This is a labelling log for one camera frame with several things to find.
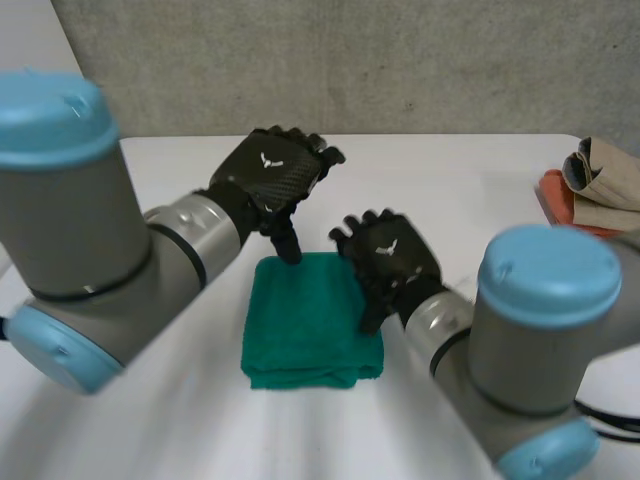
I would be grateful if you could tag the beige shorts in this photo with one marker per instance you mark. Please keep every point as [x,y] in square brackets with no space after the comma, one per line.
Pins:
[605,185]

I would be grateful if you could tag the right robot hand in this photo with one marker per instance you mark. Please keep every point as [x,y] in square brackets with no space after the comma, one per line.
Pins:
[387,257]

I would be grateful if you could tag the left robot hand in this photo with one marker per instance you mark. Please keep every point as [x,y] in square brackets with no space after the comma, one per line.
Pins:
[272,167]

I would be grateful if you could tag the coral towel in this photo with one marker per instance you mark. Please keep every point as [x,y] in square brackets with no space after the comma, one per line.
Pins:
[557,197]

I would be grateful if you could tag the teal towel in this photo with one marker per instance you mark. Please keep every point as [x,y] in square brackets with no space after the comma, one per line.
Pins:
[300,320]

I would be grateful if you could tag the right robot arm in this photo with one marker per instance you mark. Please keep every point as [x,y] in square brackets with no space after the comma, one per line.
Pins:
[520,350]

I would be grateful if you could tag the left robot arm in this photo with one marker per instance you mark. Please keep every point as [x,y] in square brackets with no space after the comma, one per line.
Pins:
[75,235]

